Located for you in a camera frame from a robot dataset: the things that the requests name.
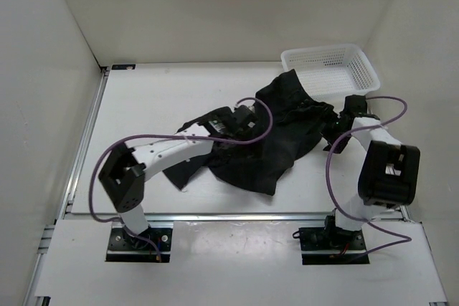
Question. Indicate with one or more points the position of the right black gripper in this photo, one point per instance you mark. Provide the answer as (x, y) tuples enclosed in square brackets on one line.
[(339, 117)]

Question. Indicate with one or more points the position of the aluminium rail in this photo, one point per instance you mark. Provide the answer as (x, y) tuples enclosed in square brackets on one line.
[(68, 192), (387, 215)]

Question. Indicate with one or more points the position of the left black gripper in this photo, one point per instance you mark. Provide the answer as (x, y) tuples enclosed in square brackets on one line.
[(249, 131)]

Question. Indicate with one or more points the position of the blue corner label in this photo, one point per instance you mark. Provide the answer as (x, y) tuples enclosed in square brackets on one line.
[(123, 66)]

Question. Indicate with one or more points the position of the black trousers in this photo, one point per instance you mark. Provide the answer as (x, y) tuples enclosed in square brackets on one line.
[(294, 121)]

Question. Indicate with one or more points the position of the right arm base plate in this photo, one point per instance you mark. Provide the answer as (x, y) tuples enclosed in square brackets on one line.
[(330, 245)]

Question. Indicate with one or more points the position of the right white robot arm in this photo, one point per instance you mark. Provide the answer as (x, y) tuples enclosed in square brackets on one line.
[(388, 177)]

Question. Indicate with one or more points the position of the left aluminium rail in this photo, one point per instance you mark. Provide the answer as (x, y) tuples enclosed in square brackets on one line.
[(68, 192)]

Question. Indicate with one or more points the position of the white perforated plastic basket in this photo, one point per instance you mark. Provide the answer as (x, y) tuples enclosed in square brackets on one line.
[(332, 71)]

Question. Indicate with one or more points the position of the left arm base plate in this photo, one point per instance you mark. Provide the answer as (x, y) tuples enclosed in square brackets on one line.
[(122, 247)]

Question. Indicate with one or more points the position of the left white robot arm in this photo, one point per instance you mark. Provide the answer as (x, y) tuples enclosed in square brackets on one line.
[(124, 170)]

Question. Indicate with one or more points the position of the front aluminium rail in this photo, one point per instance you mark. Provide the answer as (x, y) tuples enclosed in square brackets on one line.
[(387, 215)]

